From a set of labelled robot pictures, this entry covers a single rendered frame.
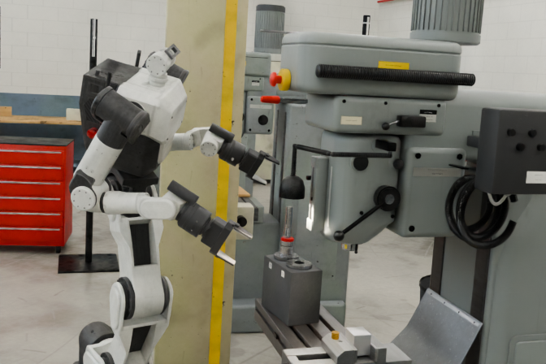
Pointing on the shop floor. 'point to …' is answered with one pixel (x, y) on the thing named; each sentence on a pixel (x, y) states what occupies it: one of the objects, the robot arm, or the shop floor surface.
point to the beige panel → (197, 307)
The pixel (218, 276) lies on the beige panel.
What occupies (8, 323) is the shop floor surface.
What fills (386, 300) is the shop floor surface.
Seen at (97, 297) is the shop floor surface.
